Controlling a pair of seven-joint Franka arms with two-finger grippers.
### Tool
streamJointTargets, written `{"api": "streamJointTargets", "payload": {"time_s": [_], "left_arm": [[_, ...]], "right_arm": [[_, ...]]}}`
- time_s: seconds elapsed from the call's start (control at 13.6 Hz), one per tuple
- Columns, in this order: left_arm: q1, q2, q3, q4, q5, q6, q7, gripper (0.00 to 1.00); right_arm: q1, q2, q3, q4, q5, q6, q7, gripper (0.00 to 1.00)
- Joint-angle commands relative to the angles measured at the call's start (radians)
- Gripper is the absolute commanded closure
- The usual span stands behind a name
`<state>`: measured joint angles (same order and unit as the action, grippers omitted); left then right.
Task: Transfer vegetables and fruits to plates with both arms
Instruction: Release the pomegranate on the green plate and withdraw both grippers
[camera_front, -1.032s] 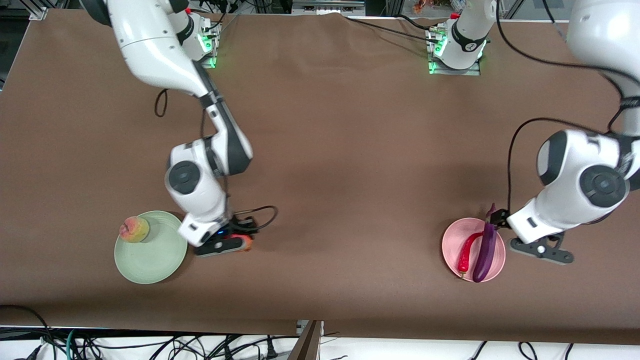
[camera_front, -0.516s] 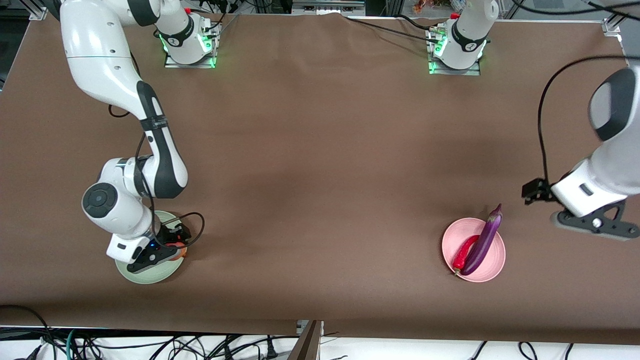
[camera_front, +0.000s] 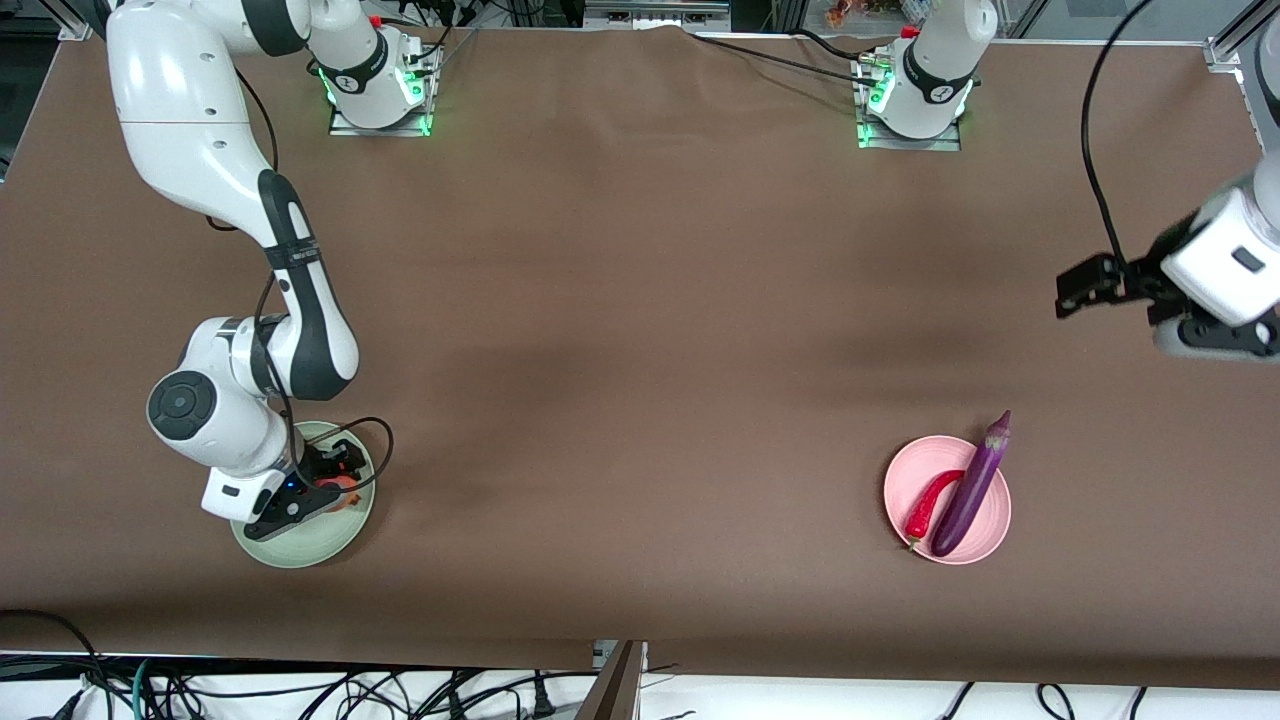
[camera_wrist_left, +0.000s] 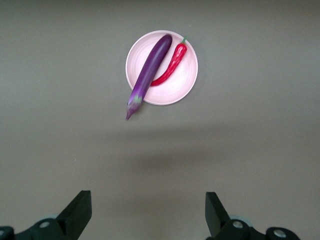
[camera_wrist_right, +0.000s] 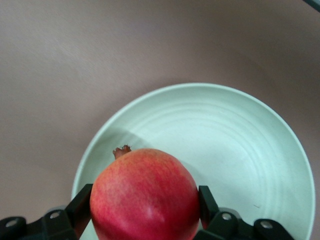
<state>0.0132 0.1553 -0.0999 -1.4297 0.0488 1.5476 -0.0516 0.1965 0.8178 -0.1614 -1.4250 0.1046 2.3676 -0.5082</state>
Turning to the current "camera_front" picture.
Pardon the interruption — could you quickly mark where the grey metal post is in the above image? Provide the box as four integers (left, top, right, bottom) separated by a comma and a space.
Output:
575, 640, 649, 720

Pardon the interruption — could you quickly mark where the red chili pepper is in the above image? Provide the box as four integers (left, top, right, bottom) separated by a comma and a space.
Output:
905, 469, 967, 551

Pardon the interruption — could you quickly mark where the pale green plate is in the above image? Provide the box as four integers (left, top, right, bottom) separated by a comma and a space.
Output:
231, 420, 377, 569

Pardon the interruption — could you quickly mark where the aluminium frame bracket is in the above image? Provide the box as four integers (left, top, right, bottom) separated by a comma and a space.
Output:
55, 0, 106, 41

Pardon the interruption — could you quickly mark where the grey metal box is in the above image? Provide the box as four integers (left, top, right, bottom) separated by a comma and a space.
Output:
585, 0, 731, 31

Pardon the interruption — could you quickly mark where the pink plate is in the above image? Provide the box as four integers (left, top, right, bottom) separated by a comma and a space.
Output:
883, 435, 1012, 566

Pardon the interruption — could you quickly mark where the aluminium frame beam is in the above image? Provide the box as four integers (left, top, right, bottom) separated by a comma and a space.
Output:
1205, 0, 1280, 73

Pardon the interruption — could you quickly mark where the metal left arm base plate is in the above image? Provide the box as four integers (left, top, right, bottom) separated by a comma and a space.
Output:
855, 50, 963, 153

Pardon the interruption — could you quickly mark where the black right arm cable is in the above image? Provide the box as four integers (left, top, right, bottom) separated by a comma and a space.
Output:
205, 65, 394, 496

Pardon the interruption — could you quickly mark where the black looped cable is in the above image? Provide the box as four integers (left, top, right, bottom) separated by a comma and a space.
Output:
0, 608, 106, 720

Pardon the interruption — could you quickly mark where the thin black cable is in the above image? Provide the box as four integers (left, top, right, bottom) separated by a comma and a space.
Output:
693, 33, 873, 83

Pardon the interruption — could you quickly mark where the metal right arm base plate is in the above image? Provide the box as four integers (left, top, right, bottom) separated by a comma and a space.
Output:
328, 40, 441, 138

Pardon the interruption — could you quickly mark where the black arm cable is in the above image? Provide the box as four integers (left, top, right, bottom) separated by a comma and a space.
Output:
205, 65, 394, 496
1080, 0, 1161, 271

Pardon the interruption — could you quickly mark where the purple eggplant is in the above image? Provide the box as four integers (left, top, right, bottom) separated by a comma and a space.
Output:
930, 410, 1013, 558

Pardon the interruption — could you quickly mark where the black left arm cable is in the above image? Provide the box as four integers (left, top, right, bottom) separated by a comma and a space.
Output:
1080, 0, 1161, 271

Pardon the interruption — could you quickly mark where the brown table cover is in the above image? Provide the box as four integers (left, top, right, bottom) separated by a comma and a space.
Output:
0, 18, 1280, 691

